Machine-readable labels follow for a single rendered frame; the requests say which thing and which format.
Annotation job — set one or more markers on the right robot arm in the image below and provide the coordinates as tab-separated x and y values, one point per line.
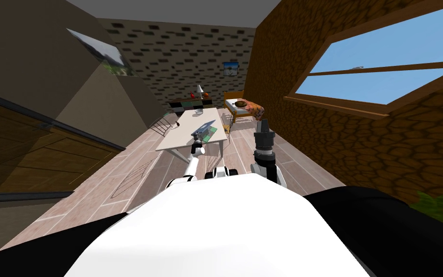
360	231

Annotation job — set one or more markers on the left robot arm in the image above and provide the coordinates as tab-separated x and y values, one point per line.
192	167

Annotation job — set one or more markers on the white table with laptop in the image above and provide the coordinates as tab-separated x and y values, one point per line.
190	129

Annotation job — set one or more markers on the large landscape wall picture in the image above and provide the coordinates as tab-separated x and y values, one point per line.
102	54

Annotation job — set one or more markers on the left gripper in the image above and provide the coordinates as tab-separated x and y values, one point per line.
197	141

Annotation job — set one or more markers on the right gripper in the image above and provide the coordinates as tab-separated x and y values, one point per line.
264	140

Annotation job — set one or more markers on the yellow bed with orange blanket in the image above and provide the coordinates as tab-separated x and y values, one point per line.
244	106

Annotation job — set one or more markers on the dark sideboard with lamp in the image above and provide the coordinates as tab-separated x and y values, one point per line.
190	104

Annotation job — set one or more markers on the small blue wall picture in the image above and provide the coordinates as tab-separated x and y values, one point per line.
231	68

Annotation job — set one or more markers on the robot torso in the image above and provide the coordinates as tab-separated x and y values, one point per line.
221	231

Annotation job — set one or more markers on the wooden framed window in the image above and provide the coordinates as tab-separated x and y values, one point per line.
379	65

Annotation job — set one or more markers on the green plant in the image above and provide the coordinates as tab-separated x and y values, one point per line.
442	209

